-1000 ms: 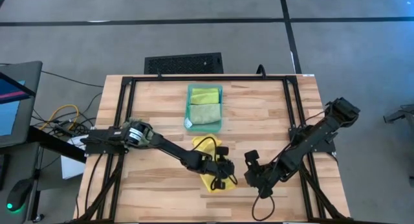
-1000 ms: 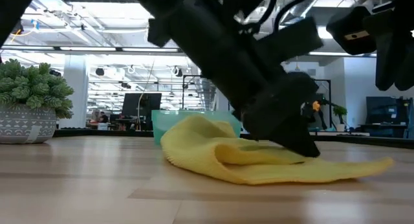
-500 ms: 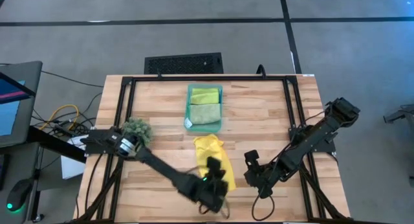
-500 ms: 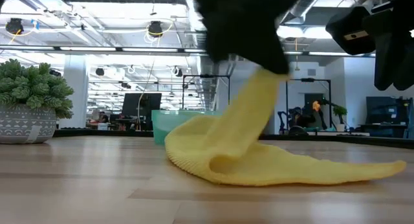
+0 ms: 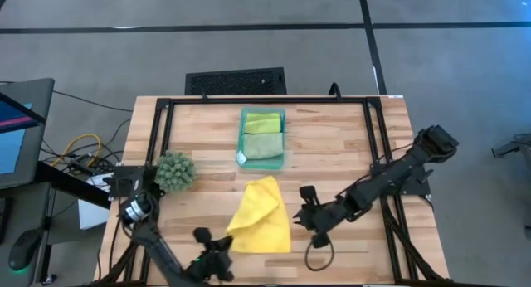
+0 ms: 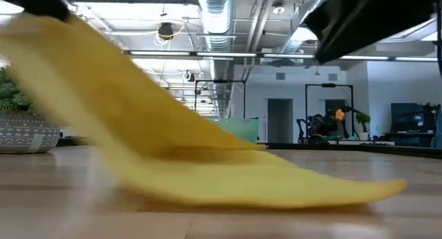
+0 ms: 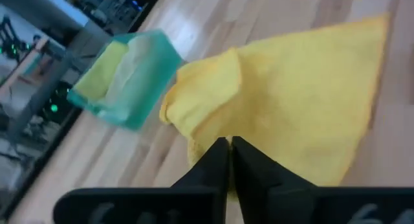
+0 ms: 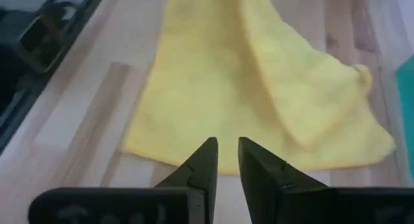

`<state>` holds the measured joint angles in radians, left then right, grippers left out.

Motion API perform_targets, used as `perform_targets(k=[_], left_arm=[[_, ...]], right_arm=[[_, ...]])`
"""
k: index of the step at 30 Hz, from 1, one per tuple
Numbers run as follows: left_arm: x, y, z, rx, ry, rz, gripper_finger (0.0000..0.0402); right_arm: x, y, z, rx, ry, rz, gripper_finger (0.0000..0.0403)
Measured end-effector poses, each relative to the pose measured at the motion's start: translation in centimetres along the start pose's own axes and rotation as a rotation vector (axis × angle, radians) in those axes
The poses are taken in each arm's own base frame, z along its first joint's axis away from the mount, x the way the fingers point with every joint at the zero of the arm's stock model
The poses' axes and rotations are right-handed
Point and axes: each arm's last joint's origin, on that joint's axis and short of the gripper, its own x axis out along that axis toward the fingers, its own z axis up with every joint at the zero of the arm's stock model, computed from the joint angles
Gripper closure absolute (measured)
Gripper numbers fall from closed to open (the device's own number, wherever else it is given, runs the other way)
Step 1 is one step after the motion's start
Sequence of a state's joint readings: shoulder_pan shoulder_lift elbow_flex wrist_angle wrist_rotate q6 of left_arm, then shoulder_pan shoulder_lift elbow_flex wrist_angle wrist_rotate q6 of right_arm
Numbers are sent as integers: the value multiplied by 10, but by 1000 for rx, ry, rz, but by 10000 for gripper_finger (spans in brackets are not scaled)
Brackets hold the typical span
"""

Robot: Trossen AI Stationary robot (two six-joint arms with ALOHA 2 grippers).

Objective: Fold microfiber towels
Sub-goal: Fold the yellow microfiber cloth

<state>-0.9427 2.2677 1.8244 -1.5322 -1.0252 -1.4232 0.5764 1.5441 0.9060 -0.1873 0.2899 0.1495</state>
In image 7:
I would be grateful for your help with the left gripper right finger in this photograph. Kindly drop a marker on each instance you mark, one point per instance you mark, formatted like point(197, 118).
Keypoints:
point(291, 204)

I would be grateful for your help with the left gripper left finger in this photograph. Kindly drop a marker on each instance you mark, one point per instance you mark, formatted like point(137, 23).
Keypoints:
point(194, 204)

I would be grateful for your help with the yellow microfiber towel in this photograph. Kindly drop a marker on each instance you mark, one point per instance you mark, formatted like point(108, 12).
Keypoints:
point(291, 104)

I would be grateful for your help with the teal plastic bin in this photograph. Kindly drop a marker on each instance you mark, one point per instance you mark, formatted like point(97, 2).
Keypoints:
point(152, 81)

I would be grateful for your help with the lime green microfiber towel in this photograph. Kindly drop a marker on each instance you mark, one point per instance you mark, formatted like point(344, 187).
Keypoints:
point(100, 72)

